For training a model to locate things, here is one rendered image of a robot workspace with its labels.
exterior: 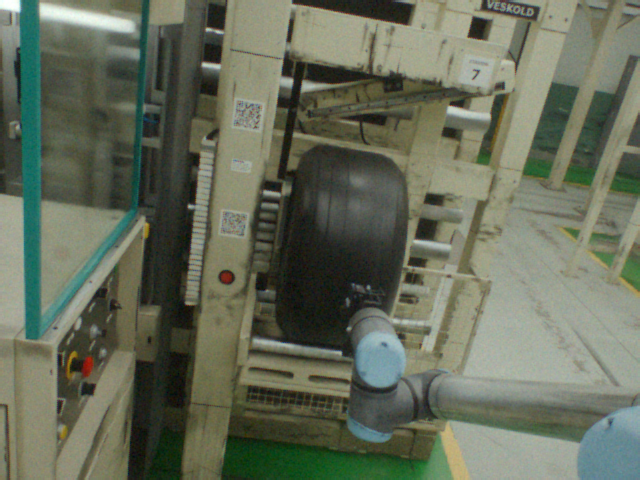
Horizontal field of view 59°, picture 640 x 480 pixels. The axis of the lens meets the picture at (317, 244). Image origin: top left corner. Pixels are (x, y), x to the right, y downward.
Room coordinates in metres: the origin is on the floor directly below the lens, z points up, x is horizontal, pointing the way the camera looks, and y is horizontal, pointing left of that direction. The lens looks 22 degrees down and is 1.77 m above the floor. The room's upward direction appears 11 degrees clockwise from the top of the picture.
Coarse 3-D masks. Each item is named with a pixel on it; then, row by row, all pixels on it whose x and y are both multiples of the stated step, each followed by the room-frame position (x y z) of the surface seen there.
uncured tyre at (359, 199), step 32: (320, 160) 1.42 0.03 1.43; (352, 160) 1.45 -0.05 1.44; (384, 160) 1.49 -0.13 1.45; (320, 192) 1.33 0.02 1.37; (352, 192) 1.34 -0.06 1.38; (384, 192) 1.36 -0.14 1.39; (288, 224) 1.70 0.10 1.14; (320, 224) 1.27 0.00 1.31; (352, 224) 1.29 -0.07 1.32; (384, 224) 1.30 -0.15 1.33; (288, 256) 1.29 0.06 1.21; (320, 256) 1.24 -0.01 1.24; (352, 256) 1.26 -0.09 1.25; (384, 256) 1.27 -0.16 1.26; (288, 288) 1.26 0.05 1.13; (320, 288) 1.24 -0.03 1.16; (384, 288) 1.26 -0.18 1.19; (288, 320) 1.28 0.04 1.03; (320, 320) 1.26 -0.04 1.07
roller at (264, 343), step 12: (264, 336) 1.36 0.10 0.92; (252, 348) 1.34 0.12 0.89; (264, 348) 1.34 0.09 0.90; (276, 348) 1.34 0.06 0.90; (288, 348) 1.35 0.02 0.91; (300, 348) 1.35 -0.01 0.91; (312, 348) 1.36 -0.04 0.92; (324, 348) 1.37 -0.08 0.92; (336, 348) 1.38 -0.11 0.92; (336, 360) 1.37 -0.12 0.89; (348, 360) 1.37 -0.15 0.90
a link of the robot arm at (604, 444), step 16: (608, 416) 0.53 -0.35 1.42; (624, 416) 0.50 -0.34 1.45; (592, 432) 0.51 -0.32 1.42; (608, 432) 0.49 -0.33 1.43; (624, 432) 0.48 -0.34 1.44; (592, 448) 0.50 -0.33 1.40; (608, 448) 0.49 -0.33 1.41; (624, 448) 0.47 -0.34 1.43; (576, 464) 0.50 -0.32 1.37; (592, 464) 0.49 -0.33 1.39; (608, 464) 0.48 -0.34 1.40; (624, 464) 0.47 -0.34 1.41
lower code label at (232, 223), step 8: (224, 216) 1.40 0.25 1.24; (232, 216) 1.40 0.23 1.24; (240, 216) 1.40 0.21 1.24; (248, 216) 1.41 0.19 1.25; (224, 224) 1.40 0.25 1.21; (232, 224) 1.40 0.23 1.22; (240, 224) 1.41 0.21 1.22; (224, 232) 1.40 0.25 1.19; (232, 232) 1.40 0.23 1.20; (240, 232) 1.41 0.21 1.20
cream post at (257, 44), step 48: (240, 0) 1.40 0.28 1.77; (288, 0) 1.41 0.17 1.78; (240, 48) 1.40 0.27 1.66; (240, 96) 1.40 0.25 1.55; (240, 144) 1.40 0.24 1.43; (240, 192) 1.40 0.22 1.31; (240, 240) 1.41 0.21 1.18; (240, 288) 1.41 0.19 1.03; (192, 384) 1.40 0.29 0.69; (192, 432) 1.40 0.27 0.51
